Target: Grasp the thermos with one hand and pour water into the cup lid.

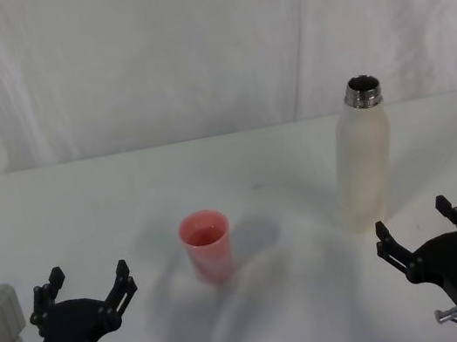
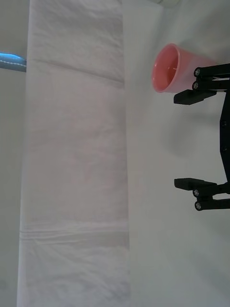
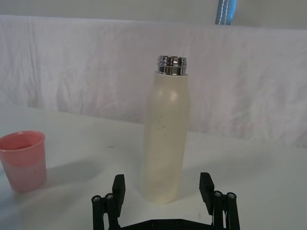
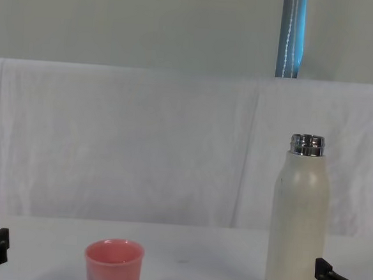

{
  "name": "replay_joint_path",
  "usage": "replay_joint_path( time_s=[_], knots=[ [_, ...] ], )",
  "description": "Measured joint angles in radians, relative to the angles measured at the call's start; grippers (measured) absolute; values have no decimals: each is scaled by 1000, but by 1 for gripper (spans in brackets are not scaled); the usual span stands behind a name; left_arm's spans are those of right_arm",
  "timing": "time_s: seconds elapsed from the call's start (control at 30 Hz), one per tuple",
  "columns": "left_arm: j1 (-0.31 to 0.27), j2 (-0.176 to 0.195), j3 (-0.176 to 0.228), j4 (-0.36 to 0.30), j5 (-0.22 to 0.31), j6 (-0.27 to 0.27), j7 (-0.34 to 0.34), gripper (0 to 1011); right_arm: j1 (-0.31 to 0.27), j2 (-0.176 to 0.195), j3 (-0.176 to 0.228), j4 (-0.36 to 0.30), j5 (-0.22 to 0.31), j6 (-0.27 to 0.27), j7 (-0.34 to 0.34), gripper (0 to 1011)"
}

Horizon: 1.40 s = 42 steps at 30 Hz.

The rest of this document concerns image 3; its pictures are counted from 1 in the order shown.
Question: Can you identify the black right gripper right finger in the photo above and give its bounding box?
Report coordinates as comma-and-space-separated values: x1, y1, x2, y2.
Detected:
199, 172, 241, 230

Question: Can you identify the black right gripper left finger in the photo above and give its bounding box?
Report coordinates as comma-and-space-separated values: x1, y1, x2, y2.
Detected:
91, 174, 126, 230

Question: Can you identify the white table cloth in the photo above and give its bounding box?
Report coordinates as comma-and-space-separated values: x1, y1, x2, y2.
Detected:
0, 103, 307, 230

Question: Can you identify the pink plastic cup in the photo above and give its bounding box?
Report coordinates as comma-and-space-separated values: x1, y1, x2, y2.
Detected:
0, 130, 47, 193

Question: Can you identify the white curtain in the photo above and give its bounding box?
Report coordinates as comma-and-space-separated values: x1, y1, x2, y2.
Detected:
0, 14, 307, 149

